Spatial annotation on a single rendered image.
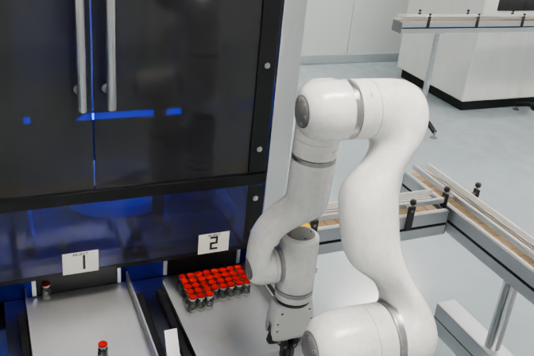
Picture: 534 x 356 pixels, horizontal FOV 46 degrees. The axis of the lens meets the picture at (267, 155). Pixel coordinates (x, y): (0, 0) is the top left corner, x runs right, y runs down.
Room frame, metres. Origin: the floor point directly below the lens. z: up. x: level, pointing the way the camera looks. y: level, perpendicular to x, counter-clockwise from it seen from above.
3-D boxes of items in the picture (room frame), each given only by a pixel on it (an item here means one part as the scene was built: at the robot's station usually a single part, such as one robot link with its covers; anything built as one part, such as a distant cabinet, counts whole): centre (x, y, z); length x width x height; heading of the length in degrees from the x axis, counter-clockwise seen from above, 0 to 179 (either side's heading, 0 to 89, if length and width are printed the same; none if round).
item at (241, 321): (1.29, 0.05, 0.90); 0.34 x 0.26 x 0.04; 26
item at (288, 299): (1.15, -0.09, 1.09); 0.09 x 0.08 x 0.03; 115
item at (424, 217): (1.81, -0.30, 0.92); 0.69 x 0.15 x 0.16; 115
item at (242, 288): (1.36, 0.09, 0.91); 0.18 x 0.02 x 0.05; 116
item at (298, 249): (1.15, -0.08, 1.17); 0.09 x 0.08 x 0.13; 113
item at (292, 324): (1.15, -0.09, 1.03); 0.10 x 0.07 x 0.11; 115
